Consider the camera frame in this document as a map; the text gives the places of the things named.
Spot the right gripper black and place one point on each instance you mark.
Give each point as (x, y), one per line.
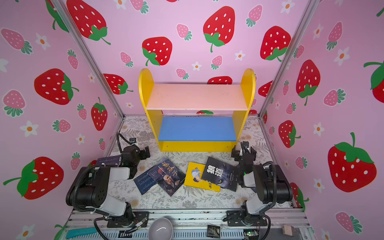
(243, 153)

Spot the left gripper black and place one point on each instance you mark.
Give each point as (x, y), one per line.
(142, 151)

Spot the black wolf cover book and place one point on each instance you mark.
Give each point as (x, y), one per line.
(221, 174)

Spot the navy blue book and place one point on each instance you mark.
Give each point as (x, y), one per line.
(145, 183)

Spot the dark portrait cover book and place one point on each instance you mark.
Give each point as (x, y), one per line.
(168, 176)

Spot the yellow cartoon cover book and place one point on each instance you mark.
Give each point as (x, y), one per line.
(194, 178)

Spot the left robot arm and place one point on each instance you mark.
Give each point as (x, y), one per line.
(89, 191)

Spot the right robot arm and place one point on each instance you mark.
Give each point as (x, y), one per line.
(267, 180)

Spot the yellow pink blue bookshelf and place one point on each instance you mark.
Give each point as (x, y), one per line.
(196, 117)

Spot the green lit circuit board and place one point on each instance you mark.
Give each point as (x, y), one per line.
(251, 234)

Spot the grey bowl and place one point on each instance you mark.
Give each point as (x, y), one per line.
(161, 229)

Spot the small black circuit board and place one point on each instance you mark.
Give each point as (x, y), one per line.
(213, 231)

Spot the small beige box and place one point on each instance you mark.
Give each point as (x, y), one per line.
(288, 230)

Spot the navy book at left wall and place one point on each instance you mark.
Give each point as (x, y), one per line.
(114, 161)

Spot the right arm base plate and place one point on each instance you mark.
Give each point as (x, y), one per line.
(238, 219)

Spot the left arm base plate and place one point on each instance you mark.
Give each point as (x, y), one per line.
(129, 221)

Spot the teal handled tool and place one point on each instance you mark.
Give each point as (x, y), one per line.
(81, 233)

